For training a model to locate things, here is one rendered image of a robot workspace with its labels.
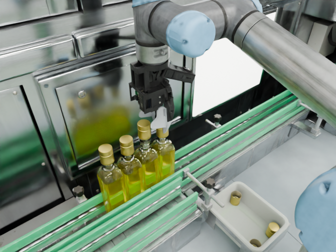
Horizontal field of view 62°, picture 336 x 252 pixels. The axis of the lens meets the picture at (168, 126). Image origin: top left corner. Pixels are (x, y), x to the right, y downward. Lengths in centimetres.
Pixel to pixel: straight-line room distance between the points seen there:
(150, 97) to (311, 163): 90
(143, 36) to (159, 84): 13
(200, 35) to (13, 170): 60
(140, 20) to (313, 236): 46
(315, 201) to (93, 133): 62
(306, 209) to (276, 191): 82
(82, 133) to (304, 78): 57
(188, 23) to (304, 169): 97
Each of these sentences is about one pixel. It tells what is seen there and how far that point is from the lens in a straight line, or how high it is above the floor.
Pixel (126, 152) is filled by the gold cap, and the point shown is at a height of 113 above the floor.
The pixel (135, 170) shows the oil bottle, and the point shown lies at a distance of 77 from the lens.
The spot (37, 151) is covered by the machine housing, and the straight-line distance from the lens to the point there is 85.
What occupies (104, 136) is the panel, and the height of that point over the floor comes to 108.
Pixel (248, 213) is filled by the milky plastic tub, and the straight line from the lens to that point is 108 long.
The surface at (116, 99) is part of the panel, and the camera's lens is 82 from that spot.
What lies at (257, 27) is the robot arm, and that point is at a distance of 55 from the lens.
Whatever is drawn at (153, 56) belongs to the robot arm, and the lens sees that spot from 62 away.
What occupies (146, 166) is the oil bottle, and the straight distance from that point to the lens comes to 80.
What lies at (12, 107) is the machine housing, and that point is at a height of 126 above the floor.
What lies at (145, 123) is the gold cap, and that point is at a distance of 73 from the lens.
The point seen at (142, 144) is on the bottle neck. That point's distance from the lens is 76.
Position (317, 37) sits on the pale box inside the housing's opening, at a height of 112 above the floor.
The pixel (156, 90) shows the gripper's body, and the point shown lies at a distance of 66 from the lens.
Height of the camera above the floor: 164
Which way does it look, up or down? 39 degrees down
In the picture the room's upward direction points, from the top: straight up
